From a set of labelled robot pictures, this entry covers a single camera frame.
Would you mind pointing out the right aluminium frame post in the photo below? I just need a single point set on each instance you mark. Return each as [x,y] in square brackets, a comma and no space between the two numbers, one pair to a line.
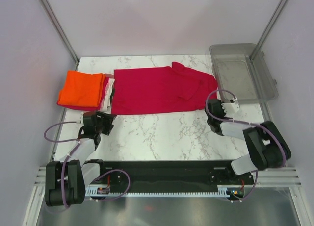
[270,25]

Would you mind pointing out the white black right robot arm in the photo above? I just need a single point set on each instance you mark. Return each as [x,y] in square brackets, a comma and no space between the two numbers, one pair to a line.
[266,146]

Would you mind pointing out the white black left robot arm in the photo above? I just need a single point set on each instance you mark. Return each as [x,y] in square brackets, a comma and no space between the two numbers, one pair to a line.
[66,179]

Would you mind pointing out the crimson red t shirt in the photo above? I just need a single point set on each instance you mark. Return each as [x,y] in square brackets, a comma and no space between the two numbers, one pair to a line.
[169,89]

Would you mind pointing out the white slotted cable duct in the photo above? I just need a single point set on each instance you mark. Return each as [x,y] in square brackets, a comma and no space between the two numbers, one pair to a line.
[98,192]

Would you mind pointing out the aluminium frame post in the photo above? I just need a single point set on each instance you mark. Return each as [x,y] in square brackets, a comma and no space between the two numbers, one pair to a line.
[59,29]
[270,25]

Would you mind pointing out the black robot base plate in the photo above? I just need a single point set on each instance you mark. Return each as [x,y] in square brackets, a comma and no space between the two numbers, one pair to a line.
[168,175]

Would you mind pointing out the folded pink white shirts stack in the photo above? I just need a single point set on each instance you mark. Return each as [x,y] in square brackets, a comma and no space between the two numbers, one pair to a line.
[105,100]

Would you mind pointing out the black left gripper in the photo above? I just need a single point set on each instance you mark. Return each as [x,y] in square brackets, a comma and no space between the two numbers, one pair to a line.
[107,119]

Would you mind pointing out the clear grey plastic bin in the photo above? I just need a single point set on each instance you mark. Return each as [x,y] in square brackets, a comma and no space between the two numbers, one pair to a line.
[241,69]

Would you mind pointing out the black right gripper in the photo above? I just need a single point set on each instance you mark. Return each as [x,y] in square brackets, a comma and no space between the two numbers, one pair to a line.
[222,109]

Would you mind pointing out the folded orange t shirt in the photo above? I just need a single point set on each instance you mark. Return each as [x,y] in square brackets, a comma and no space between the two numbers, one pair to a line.
[81,90]

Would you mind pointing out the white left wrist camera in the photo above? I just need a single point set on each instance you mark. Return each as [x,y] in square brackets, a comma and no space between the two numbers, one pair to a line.
[80,120]

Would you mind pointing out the left aluminium frame post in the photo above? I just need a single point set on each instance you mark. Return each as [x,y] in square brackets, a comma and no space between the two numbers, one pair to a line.
[59,29]

